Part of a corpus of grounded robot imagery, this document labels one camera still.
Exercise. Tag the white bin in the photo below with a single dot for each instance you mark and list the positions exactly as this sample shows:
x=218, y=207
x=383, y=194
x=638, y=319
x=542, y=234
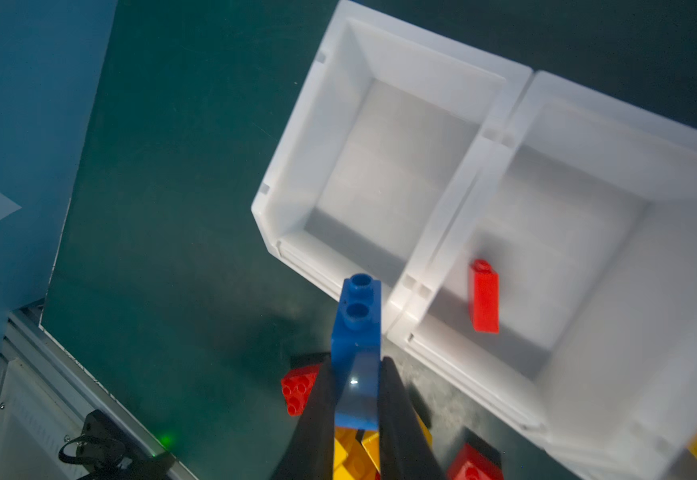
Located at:
x=394, y=128
x=592, y=229

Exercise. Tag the left white bin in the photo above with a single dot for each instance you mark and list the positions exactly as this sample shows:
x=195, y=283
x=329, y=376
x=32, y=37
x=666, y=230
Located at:
x=394, y=128

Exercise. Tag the aluminium front rail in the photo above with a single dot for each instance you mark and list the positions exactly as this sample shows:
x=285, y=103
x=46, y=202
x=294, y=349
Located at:
x=45, y=396

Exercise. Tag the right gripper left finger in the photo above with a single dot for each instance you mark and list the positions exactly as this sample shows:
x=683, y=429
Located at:
x=310, y=454

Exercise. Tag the blue lego brick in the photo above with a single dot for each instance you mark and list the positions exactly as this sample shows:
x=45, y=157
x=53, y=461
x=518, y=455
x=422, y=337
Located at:
x=355, y=349

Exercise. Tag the long red brick centre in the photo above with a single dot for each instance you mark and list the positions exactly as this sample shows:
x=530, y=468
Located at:
x=469, y=464

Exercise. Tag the middle white bin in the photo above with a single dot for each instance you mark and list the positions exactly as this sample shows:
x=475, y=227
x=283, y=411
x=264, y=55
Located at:
x=592, y=229

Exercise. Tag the long red lego brick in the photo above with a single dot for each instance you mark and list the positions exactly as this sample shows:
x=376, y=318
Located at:
x=297, y=386

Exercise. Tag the small red lego brick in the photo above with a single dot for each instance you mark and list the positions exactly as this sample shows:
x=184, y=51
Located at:
x=484, y=297

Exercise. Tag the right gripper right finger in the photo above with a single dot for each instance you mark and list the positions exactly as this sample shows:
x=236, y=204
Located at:
x=404, y=452

